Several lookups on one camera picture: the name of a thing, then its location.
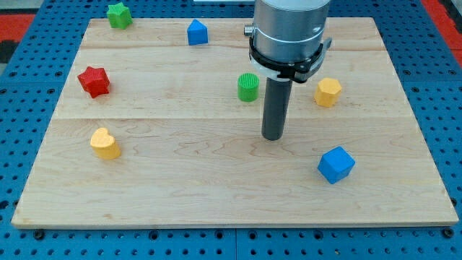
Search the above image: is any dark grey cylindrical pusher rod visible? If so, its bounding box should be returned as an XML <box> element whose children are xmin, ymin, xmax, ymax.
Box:
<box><xmin>261</xmin><ymin>78</ymin><xmax>292</xmax><ymax>141</ymax></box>

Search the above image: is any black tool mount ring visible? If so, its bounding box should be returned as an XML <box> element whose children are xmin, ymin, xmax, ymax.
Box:
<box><xmin>249</xmin><ymin>37</ymin><xmax>332</xmax><ymax>84</ymax></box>

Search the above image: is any green cylinder block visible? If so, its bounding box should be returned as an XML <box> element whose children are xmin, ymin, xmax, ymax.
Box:
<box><xmin>237</xmin><ymin>73</ymin><xmax>260</xmax><ymax>102</ymax></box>

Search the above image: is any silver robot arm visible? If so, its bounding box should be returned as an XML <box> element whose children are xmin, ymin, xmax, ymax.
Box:
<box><xmin>244</xmin><ymin>0</ymin><xmax>331</xmax><ymax>141</ymax></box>

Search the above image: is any yellow hexagon block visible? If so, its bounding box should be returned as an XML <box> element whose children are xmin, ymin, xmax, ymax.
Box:
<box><xmin>314</xmin><ymin>78</ymin><xmax>342</xmax><ymax>108</ymax></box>

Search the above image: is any blue cube block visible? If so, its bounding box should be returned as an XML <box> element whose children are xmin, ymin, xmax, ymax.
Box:
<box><xmin>318</xmin><ymin>147</ymin><xmax>356</xmax><ymax>184</ymax></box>

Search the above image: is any blue triangular prism block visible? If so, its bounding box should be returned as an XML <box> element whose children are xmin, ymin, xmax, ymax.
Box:
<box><xmin>187</xmin><ymin>19</ymin><xmax>209</xmax><ymax>46</ymax></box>

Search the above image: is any light wooden board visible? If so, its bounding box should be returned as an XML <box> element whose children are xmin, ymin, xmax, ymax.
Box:
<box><xmin>12</xmin><ymin>17</ymin><xmax>458</xmax><ymax>230</ymax></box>

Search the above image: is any green star block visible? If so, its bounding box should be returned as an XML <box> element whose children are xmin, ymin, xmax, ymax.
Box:
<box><xmin>106</xmin><ymin>2</ymin><xmax>133</xmax><ymax>30</ymax></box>

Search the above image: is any yellow heart block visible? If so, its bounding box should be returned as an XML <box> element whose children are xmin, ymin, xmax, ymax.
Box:
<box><xmin>90</xmin><ymin>128</ymin><xmax>121</xmax><ymax>160</ymax></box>

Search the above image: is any red star block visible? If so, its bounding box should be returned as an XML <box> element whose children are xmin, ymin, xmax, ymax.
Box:
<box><xmin>77</xmin><ymin>66</ymin><xmax>110</xmax><ymax>98</ymax></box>

